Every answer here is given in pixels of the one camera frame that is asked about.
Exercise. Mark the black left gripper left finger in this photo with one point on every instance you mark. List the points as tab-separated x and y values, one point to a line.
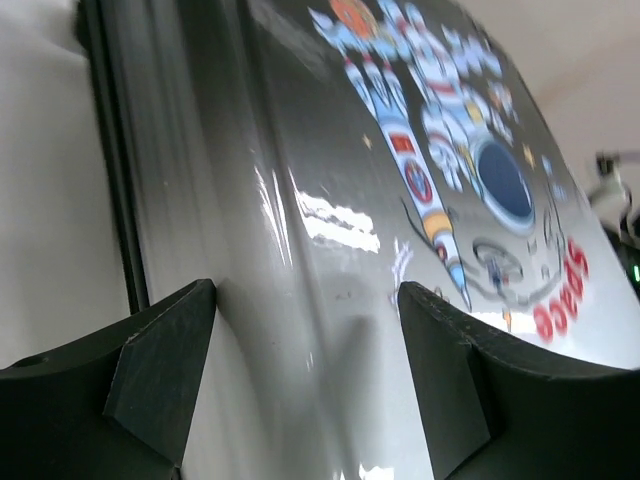
115	404

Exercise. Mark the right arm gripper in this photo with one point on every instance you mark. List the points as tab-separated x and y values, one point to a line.
625	243

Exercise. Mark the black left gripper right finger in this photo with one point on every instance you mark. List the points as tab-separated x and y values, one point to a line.
493	406

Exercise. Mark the white space print suitcase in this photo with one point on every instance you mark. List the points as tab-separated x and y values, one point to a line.
310	157

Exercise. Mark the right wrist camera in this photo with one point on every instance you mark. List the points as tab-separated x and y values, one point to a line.
612	195

